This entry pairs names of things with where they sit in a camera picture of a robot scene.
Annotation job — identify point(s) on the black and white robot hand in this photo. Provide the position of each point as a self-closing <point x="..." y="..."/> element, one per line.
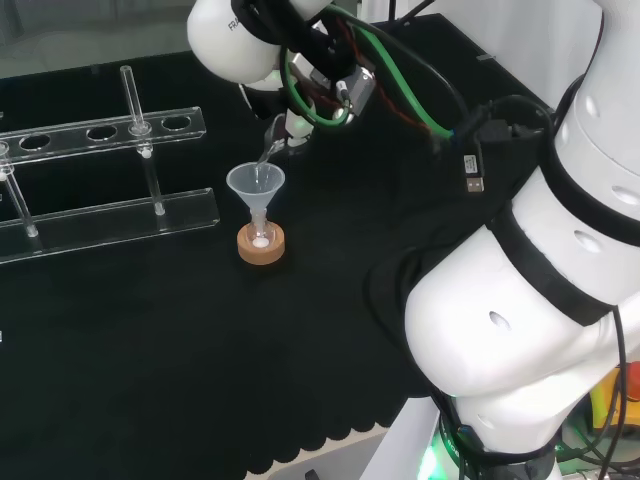
<point x="297" y="127"/>

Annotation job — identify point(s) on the translucent plastic funnel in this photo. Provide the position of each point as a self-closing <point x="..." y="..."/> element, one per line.
<point x="255" y="185"/>

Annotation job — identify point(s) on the clear acrylic funnel stand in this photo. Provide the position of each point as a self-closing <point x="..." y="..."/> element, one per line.
<point x="100" y="220"/>

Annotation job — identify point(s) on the black bench cloth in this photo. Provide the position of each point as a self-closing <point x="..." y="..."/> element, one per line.
<point x="175" y="325"/>

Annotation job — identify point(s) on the yellow stop button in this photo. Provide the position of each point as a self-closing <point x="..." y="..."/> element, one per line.
<point x="627" y="395"/>

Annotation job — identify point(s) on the clear tape strip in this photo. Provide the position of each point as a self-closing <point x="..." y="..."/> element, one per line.
<point x="486" y="57"/>

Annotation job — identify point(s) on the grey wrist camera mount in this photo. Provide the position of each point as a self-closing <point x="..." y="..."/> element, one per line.
<point x="357" y="87"/>

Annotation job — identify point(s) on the small glass round-bottom flask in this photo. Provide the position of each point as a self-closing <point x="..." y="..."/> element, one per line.
<point x="261" y="237"/>

